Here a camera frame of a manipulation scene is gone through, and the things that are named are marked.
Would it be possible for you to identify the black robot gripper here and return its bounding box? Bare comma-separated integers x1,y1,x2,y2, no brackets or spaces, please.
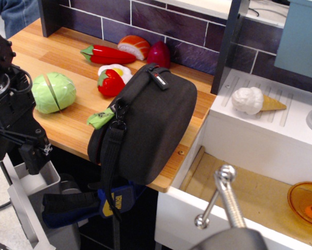
0,65,52,175

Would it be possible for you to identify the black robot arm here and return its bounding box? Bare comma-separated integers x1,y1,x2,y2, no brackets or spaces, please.
0,35,52,175

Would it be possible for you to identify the black zipper case bag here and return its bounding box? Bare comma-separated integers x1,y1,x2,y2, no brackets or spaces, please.
88,63,197,185

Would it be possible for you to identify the blue black bar clamp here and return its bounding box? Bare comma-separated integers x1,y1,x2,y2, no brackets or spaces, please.
42,181,146,228

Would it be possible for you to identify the green toy cabbage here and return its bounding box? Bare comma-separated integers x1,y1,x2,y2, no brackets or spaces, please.
32,72,77,114

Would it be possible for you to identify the red toy strawberry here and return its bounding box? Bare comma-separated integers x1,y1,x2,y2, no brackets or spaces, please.
97,69,125,96

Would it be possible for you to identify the red toy chili pepper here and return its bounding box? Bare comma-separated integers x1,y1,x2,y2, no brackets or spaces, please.
80,45,136,64

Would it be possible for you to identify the toy fried egg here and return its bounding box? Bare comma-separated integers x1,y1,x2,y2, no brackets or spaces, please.
98,64,133,84

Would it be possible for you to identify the person in blue jeans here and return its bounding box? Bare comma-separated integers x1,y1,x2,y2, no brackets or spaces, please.
0,0,40,39

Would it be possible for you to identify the toy salmon sushi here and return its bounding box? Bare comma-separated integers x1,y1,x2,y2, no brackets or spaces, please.
117,35,151,60

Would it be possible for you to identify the dark red toy onion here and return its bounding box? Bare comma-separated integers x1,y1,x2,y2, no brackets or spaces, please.
147,41,170,69

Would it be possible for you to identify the chrome toy faucet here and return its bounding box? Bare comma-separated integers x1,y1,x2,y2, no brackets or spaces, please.
194,164,246,230

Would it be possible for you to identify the toy ice cream cone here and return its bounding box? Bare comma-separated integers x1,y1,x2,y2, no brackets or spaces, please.
231,87,287,115

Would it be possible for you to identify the orange plastic bowl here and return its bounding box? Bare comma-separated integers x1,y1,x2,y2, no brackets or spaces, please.
288,182,312,225

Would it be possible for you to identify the light blue cabinet door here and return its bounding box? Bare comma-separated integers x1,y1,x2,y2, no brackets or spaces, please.
274,1,312,78

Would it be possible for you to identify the grey metal bracket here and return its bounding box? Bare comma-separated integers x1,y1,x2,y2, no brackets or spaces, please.
3,156,81,249

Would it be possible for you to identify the black carry strap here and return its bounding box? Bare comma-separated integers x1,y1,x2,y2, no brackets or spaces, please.
100,120,127,222

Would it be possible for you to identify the dark grey shelf post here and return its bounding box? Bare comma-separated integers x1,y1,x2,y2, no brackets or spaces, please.
211,0,250,95

